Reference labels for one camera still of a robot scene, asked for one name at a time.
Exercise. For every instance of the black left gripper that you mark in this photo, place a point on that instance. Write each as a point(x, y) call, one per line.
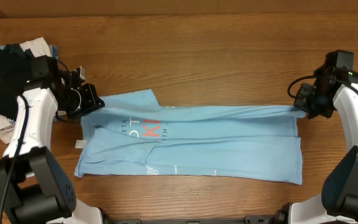
point(92, 102)

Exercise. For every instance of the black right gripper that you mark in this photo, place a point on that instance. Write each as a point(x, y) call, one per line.
point(301, 102)

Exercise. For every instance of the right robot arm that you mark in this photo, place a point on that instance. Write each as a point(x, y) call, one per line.
point(338, 201)

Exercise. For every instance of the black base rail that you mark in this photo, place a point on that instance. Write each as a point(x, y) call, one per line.
point(249, 219)

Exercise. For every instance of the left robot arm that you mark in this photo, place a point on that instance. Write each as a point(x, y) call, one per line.
point(33, 186)

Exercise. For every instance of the beige folded garment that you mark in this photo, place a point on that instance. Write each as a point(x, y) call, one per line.
point(38, 47)

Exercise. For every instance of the light blue printed t-shirt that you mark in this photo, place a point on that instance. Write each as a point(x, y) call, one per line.
point(134, 135)

